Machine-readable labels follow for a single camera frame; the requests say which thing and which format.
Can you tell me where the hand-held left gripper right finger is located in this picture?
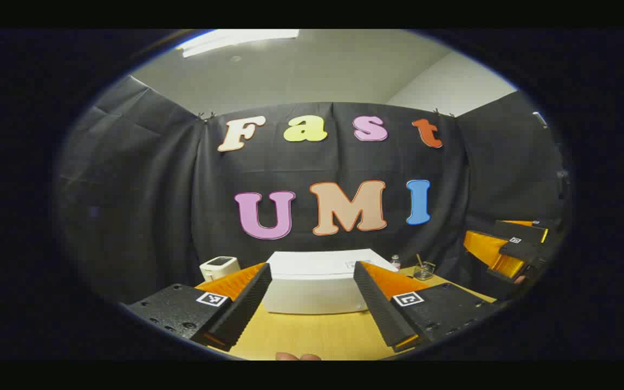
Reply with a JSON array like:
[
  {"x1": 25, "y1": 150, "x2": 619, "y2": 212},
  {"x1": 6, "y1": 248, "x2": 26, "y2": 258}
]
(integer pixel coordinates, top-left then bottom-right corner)
[{"x1": 353, "y1": 261, "x2": 502, "y2": 353}]

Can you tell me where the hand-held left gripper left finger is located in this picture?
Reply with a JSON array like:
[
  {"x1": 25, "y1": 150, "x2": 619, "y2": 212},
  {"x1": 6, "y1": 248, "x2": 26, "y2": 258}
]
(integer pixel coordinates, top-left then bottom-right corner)
[{"x1": 122, "y1": 263, "x2": 273, "y2": 353}]

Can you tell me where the white microwave oven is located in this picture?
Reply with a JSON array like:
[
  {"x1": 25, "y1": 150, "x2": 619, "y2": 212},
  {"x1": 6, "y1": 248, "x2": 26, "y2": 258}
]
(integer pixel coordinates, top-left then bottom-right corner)
[{"x1": 262, "y1": 249, "x2": 399, "y2": 315}]

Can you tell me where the white toaster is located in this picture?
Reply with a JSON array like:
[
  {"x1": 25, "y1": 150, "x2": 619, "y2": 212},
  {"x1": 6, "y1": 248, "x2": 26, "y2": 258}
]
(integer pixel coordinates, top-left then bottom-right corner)
[{"x1": 199, "y1": 256, "x2": 241, "y2": 282}]

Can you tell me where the glass cup with stick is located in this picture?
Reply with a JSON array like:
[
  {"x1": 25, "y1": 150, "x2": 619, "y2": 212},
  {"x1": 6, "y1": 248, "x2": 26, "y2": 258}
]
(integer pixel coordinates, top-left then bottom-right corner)
[{"x1": 413, "y1": 255, "x2": 436, "y2": 281}]

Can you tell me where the black backdrop cloth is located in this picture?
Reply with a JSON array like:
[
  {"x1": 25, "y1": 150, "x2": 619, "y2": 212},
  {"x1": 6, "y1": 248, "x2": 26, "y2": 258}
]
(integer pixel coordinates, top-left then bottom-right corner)
[{"x1": 57, "y1": 76, "x2": 570, "y2": 304}]

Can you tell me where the ceiling light panel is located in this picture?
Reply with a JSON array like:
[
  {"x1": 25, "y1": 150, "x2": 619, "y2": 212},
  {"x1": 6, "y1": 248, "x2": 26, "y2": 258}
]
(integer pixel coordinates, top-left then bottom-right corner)
[{"x1": 177, "y1": 30, "x2": 300, "y2": 59}]

